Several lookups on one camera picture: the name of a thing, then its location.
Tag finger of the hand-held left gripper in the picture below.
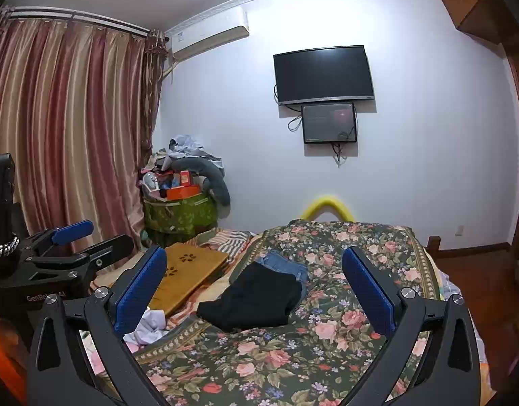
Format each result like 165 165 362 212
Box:
29 234 136 283
20 219 95 258

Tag small black monitor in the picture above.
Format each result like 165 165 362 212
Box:
301 101 357 144

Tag orange box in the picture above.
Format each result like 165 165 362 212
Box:
165 185 203 202

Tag curtain rod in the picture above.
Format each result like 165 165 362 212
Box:
1 5 154 35

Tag pile of clothes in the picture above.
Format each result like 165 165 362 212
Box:
141 134 224 175

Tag white crumpled cloth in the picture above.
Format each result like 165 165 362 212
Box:
124 309 168 346

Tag pink striped curtain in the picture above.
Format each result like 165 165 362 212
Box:
0 13 168 265

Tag white air conditioner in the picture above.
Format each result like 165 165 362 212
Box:
164 6 251 62

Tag green fabric bag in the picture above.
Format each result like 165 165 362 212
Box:
143 192 219 236

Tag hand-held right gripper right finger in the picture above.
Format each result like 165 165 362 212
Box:
342 246 482 406

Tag orange plastic basin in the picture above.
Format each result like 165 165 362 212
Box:
0 317 30 406

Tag floral blanket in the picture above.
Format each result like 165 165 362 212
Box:
135 220 468 406

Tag black monitor cable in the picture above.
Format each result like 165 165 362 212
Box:
330 131 350 165

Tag folded blue jeans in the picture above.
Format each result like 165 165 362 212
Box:
257 250 310 297

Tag yellow foam tube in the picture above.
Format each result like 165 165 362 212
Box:
301 195 356 223

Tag black pants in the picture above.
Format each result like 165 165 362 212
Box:
196 261 303 332

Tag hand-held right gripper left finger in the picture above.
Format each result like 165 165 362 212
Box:
27 246 172 406

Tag grey plush pillow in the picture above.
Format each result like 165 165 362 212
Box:
171 158 232 208

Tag light patterned bed sheet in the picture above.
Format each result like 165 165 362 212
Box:
436 268 464 304

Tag wooden lap desk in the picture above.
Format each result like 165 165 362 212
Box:
147 243 230 316

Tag black wall television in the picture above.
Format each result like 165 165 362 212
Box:
273 45 376 106

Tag striped cloth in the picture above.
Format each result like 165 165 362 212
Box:
199 227 257 260

